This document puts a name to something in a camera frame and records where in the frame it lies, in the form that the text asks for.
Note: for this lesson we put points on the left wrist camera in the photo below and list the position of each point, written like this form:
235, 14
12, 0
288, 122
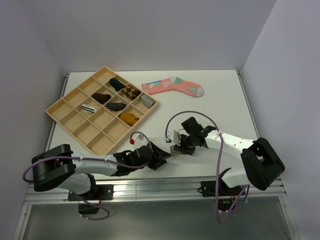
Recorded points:
137, 139

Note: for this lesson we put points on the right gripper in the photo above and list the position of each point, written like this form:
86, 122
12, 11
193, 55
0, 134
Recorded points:
182, 148

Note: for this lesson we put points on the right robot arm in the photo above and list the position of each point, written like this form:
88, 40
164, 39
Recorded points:
261, 165

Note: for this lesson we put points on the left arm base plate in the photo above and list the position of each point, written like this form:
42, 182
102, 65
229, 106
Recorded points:
100, 192

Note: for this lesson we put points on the brown argyle rolled sock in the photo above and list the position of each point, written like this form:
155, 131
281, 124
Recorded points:
131, 92

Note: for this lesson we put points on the mustard yellow rolled sock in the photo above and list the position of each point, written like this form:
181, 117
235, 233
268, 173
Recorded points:
129, 118

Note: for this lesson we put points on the dark teal rolled sock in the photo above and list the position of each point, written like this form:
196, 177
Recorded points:
116, 84

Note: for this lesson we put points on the taupe sock with red stripes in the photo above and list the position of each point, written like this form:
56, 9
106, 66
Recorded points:
173, 152

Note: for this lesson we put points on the wooden divided tray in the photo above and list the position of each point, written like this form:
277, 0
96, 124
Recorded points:
102, 132

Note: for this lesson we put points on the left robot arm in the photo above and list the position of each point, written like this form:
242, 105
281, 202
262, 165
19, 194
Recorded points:
61, 168

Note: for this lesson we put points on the grey rolled sock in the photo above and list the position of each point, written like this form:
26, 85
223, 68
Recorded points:
147, 102

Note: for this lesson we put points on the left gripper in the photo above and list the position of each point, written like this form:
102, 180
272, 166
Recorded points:
157, 160

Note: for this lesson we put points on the aluminium frame rail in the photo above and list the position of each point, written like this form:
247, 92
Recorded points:
142, 190

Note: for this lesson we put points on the pink patterned sock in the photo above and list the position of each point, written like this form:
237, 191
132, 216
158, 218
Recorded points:
174, 83

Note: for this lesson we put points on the dark brown rolled sock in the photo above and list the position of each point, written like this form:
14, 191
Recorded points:
101, 98

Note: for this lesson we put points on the black white striped rolled sock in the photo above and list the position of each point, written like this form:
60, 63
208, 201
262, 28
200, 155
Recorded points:
116, 106

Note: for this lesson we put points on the white sock with black stripes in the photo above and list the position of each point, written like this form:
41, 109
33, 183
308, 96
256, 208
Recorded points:
88, 108

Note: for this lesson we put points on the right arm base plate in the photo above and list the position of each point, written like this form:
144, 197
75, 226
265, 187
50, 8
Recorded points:
208, 189

